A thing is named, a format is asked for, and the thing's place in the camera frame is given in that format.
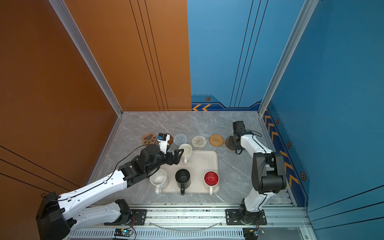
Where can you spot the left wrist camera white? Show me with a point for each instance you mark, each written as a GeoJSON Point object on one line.
{"type": "Point", "coordinates": [163, 142]}

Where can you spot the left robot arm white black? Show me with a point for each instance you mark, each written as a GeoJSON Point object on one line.
{"type": "Point", "coordinates": [60, 215]}

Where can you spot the left green circuit board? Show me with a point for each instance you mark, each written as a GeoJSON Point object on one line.
{"type": "Point", "coordinates": [124, 234]}

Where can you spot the red inside white mug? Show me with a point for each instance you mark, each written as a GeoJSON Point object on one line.
{"type": "Point", "coordinates": [212, 182]}

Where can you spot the blue grey woven coaster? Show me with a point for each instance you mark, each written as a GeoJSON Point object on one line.
{"type": "Point", "coordinates": [180, 139]}

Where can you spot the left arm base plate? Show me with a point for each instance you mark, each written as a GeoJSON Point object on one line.
{"type": "Point", "coordinates": [138, 217]}

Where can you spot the glossy brown round coaster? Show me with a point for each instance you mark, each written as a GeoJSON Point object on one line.
{"type": "Point", "coordinates": [170, 141]}

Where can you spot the cork paw print coaster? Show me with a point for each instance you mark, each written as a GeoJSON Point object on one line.
{"type": "Point", "coordinates": [149, 138]}

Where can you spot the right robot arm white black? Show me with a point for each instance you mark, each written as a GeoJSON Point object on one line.
{"type": "Point", "coordinates": [268, 174]}

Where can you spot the plain brown cork coaster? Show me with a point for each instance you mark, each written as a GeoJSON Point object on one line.
{"type": "Point", "coordinates": [228, 146]}

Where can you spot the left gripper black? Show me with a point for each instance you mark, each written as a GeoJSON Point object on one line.
{"type": "Point", "coordinates": [176, 159]}

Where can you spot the right green circuit board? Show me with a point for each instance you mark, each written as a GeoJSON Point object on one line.
{"type": "Point", "coordinates": [252, 233]}

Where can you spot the cream serving tray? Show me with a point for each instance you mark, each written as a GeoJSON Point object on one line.
{"type": "Point", "coordinates": [200, 163]}

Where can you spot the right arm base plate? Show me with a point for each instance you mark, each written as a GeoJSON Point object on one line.
{"type": "Point", "coordinates": [236, 217]}

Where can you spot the black mug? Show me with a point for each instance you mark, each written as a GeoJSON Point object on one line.
{"type": "Point", "coordinates": [183, 179]}

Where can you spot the aluminium front rail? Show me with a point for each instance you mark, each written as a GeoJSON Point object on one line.
{"type": "Point", "coordinates": [205, 215]}

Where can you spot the white woven rope coaster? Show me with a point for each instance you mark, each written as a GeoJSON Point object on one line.
{"type": "Point", "coordinates": [199, 142]}

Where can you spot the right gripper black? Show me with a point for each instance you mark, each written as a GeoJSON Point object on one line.
{"type": "Point", "coordinates": [230, 142]}

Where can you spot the tan rattan woven coaster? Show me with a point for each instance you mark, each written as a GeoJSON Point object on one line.
{"type": "Point", "coordinates": [216, 140]}

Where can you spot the green circuit board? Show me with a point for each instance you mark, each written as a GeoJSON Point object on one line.
{"type": "Point", "coordinates": [124, 234]}
{"type": "Point", "coordinates": [252, 233]}

